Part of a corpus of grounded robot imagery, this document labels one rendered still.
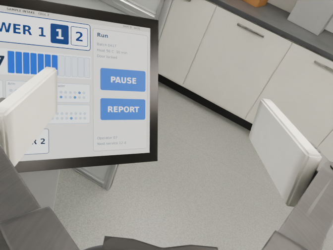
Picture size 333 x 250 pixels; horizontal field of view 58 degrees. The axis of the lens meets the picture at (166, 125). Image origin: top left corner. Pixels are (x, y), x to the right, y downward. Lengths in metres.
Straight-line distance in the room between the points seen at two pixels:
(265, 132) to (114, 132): 0.47
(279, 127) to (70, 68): 0.49
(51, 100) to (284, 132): 0.13
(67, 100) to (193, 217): 1.41
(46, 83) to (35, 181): 0.64
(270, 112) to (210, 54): 2.36
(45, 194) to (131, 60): 0.42
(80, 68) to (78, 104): 0.07
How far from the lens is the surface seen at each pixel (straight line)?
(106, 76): 0.62
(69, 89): 0.60
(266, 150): 0.18
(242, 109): 2.66
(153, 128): 0.66
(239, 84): 2.57
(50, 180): 0.81
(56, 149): 0.60
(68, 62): 0.61
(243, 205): 2.13
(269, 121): 0.19
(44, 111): 0.18
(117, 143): 0.63
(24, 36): 0.61
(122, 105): 0.63
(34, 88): 0.17
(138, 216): 1.76
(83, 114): 0.61
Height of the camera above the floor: 1.43
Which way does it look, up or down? 37 degrees down
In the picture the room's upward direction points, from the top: 23 degrees clockwise
